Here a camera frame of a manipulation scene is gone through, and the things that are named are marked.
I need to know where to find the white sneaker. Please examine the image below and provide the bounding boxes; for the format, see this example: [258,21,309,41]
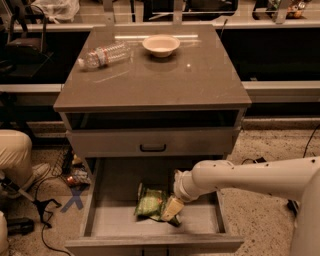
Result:
[6,163,51,191]

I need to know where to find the green jalapeno chip bag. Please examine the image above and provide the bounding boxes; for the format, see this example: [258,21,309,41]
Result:
[134,183,181,227]

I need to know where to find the black drawer handle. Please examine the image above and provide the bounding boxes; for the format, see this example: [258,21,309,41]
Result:
[139,144,167,152]

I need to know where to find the black chair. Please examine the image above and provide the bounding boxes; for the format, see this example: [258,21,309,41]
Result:
[0,4,51,79]

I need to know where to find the black pole on floor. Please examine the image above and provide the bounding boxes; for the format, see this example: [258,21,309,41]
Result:
[287,200,299,216]

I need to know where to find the clear plastic water bottle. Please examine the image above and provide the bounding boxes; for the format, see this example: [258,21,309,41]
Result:
[78,41,131,69]

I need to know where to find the grey drawer cabinet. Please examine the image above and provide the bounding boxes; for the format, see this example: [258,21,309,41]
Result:
[53,23,253,256]

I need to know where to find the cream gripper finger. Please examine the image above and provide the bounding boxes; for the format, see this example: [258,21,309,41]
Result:
[161,196,184,221]

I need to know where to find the open grey middle drawer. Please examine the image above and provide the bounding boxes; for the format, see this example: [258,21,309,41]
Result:
[66,157,244,256]

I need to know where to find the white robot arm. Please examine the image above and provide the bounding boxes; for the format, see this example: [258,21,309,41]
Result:
[162,157,320,256]

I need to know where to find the black cable on floor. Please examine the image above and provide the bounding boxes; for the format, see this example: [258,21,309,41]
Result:
[240,123,320,165]

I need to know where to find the closed grey top drawer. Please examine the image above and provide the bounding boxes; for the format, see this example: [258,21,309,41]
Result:
[67,127,240,158]

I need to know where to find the white paper bowl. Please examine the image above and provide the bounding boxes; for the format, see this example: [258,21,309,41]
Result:
[142,34,180,58]

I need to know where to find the person leg beige trousers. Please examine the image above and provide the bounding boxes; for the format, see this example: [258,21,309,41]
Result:
[0,130,33,188]

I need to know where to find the black tripod stand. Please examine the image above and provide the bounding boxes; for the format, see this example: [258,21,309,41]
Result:
[0,177,61,228]

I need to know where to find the black device on floor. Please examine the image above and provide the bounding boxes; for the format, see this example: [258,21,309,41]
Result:
[7,218,34,235]

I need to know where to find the wire basket with items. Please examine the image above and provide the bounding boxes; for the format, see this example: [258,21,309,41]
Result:
[52,146,91,187]

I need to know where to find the black phone on floor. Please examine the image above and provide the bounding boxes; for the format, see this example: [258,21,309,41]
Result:
[254,157,266,163]

